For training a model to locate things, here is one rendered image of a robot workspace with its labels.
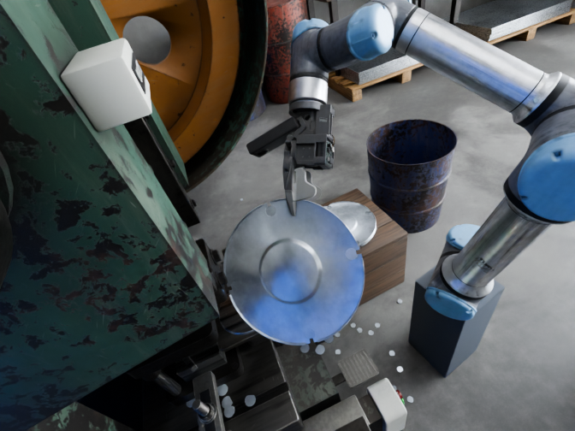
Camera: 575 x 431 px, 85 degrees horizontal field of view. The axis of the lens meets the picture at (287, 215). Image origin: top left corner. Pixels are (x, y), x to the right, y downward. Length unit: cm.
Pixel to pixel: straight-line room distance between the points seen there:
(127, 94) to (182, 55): 56
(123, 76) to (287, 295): 50
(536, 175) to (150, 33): 353
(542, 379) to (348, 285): 108
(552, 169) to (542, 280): 128
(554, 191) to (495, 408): 103
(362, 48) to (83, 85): 44
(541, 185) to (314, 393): 57
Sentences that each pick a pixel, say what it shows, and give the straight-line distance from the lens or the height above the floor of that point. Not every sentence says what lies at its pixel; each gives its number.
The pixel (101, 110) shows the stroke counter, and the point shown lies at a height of 131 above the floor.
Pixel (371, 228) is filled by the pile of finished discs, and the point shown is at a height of 37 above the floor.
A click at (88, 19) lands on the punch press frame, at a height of 134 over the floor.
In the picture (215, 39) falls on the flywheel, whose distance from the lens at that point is 77.
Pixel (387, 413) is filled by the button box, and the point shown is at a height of 63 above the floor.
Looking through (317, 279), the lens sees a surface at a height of 87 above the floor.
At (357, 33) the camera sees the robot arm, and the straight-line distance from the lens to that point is 58.
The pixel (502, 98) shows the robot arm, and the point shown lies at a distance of 70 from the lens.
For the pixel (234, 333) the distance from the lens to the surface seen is 71.
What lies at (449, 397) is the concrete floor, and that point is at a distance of 146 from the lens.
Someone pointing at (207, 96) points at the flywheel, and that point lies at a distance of 79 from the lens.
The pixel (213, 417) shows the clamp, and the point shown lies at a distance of 69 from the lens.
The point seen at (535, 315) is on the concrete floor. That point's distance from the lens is 170.
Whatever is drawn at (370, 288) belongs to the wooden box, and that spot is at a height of 10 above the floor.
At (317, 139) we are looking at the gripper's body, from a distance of 58.
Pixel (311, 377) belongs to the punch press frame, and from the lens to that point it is 78.
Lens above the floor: 137
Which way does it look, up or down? 42 degrees down
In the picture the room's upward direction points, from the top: 16 degrees counter-clockwise
